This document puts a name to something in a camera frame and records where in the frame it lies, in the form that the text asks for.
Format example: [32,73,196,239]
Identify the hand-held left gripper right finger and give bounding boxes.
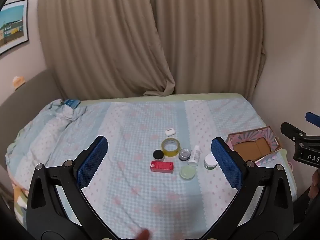
[202,137,293,239]

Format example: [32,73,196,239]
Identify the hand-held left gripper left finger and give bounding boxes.
[26,135,118,239]

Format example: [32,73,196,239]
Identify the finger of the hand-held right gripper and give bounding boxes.
[305,112,320,125]
[280,122,320,145]

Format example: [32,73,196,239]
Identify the white-lid round jar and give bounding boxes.
[203,153,218,170]

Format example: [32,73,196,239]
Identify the cardboard box with pink lining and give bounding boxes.
[226,126,282,165]

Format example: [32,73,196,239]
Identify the pale green round jar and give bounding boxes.
[180,166,196,180]

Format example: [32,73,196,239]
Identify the silver round tin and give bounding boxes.
[178,148,192,162]

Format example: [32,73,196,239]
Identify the clear yellowish tape roll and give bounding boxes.
[161,138,181,157]

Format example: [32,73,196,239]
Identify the red rectangular box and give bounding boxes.
[150,161,174,174]

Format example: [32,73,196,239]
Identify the person's right hand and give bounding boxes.
[309,169,320,199]

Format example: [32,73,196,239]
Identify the small white bottle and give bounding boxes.
[187,145,201,167]

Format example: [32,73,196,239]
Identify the blue pink checkered blanket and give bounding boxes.
[5,97,298,240]

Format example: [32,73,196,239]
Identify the blue patterned pouch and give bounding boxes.
[61,99,81,109]

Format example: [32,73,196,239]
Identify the colourful patterned cloth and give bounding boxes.
[10,182,30,225]

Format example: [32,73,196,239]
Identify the pinkish blurred object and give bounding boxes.
[134,229,150,240]

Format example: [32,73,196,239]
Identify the pale green bed sheet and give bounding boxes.
[80,92,288,155]

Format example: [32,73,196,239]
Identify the grey sofa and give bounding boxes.
[0,69,63,175]

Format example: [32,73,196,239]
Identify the small orange figure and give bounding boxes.
[12,76,26,90]

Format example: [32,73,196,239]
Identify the framed wall picture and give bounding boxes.
[0,0,30,55]

